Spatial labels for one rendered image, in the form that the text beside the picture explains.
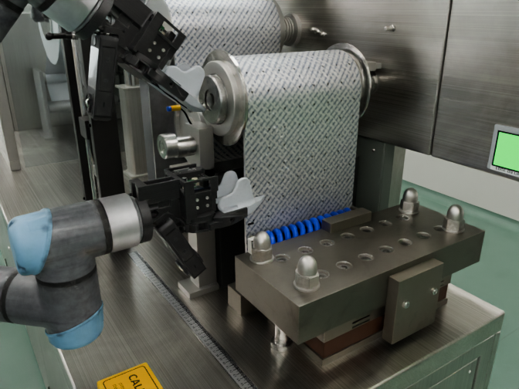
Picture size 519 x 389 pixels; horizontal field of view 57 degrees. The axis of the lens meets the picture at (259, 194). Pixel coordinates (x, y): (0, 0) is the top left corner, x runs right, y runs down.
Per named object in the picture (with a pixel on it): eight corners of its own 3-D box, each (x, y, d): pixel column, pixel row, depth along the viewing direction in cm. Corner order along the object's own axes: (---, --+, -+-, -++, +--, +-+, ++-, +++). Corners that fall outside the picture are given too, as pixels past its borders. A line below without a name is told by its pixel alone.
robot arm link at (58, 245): (14, 266, 63) (1, 207, 60) (98, 245, 68) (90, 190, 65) (24, 295, 57) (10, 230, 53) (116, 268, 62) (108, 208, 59)
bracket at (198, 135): (175, 288, 88) (163, 125, 77) (206, 278, 92) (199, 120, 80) (187, 301, 84) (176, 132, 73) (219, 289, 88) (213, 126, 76)
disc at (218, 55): (201, 136, 83) (196, 47, 78) (204, 136, 83) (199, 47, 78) (246, 154, 71) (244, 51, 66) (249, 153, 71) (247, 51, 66)
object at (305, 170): (244, 242, 79) (243, 133, 72) (349, 211, 91) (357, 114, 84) (245, 243, 78) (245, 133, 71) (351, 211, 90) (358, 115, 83)
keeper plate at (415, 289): (381, 337, 73) (388, 275, 69) (424, 316, 78) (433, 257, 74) (394, 346, 71) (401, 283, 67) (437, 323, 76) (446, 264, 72)
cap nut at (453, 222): (436, 227, 82) (440, 203, 80) (450, 222, 84) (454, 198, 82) (455, 235, 79) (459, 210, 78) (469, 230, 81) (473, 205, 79)
